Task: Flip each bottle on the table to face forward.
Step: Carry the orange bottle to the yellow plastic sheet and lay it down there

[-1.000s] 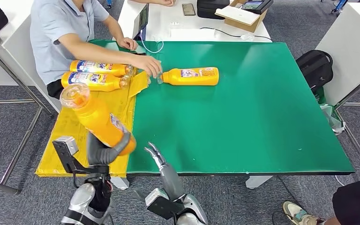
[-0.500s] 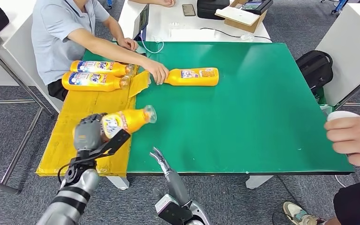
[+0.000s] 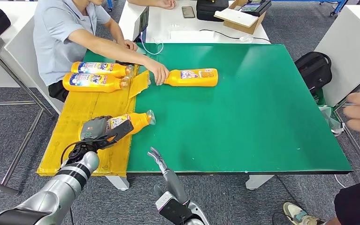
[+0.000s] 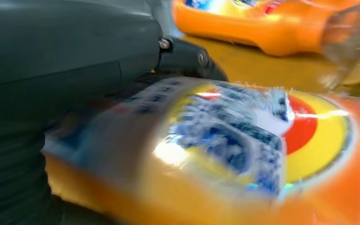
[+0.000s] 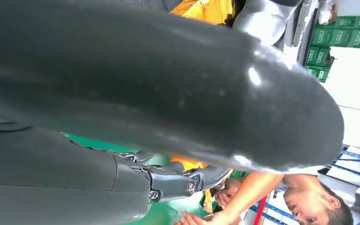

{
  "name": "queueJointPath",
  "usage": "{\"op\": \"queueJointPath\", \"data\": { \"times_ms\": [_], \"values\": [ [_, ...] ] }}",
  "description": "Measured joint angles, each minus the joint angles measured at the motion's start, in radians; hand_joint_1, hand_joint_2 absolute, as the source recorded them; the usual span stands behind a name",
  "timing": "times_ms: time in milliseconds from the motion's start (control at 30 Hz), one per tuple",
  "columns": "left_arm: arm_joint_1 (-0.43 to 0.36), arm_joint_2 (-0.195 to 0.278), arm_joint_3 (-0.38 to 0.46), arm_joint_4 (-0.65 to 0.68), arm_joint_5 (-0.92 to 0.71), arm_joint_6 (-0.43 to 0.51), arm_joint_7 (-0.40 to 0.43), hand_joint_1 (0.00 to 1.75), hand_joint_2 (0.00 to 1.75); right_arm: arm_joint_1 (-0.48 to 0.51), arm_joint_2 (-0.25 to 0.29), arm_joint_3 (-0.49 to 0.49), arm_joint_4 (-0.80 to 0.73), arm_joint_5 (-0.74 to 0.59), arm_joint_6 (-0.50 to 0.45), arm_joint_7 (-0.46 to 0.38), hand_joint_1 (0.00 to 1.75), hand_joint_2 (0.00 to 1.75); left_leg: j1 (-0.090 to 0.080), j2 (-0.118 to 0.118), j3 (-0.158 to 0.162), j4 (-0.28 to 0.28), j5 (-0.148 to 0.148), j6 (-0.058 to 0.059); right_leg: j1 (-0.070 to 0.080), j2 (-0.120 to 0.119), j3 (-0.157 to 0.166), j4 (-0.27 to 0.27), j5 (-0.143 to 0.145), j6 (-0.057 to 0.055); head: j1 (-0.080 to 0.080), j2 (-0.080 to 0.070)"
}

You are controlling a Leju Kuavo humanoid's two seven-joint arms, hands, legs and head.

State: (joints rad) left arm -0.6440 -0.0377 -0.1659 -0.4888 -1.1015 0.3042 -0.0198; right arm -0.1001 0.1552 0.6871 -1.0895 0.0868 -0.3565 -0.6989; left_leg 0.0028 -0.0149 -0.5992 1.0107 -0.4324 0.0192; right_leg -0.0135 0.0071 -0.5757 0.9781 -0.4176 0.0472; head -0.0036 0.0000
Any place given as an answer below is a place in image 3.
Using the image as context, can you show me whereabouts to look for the person's hands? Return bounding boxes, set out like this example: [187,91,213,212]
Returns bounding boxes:
[127,0,177,10]

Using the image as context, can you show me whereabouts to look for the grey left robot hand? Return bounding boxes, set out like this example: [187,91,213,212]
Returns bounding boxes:
[79,115,114,142]

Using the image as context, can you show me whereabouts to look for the white side table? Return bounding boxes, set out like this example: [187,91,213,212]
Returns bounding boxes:
[314,4,360,107]

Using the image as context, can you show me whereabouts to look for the black handheld terminal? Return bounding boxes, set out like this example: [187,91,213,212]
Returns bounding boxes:
[238,0,272,17]

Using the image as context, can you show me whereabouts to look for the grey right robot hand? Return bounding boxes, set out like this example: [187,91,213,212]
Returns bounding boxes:
[147,147,189,205]

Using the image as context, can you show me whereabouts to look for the person in black shorts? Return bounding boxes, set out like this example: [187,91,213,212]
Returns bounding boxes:
[283,173,360,225]

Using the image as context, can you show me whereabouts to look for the thin black cable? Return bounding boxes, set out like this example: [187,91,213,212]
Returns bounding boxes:
[199,29,271,43]

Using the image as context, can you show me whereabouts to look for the seated person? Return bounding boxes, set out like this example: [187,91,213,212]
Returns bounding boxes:
[33,0,170,103]

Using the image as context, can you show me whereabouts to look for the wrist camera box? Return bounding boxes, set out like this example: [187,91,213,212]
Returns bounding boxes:
[154,191,196,225]
[97,119,135,150]

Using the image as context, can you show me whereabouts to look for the yellow plastic flap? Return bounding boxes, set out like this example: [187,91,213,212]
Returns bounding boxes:
[128,70,151,99]

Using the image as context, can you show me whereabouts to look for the black standing tablet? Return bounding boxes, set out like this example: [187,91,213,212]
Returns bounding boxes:
[132,6,150,43]

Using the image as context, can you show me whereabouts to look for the orange detergent bottle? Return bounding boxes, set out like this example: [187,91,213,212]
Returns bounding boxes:
[71,61,135,79]
[162,68,219,88]
[107,109,156,135]
[62,72,131,93]

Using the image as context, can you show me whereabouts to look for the blue metal cart frame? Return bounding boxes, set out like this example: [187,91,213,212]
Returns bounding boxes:
[273,0,346,16]

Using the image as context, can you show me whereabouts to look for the grey smartphone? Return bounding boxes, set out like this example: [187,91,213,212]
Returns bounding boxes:
[181,6,196,19]

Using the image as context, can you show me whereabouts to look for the black carry case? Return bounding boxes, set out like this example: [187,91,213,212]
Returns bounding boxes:
[196,0,230,22]

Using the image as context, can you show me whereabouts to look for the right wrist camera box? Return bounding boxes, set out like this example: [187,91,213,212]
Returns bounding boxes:
[154,191,196,225]

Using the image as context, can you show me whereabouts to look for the black backpack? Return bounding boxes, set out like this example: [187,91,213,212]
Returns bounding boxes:
[295,51,333,94]

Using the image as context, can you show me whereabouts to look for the yellow taped board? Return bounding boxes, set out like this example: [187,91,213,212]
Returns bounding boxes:
[37,63,140,178]

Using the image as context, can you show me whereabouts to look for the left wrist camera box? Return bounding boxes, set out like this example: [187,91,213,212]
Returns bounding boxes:
[97,119,135,150]

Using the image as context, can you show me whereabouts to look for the white desk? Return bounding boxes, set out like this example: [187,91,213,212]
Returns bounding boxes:
[118,0,271,45]

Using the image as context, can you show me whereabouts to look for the white charging cable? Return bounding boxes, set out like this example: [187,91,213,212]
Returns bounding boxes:
[139,31,165,56]

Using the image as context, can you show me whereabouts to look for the white table leg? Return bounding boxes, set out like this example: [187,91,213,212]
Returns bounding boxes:
[245,174,275,191]
[105,176,130,192]

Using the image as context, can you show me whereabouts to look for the white panel table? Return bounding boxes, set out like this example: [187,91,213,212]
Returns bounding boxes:
[0,0,64,115]

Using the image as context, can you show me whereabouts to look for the brown cardboard box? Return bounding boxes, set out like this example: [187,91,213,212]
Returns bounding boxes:
[214,0,267,35]

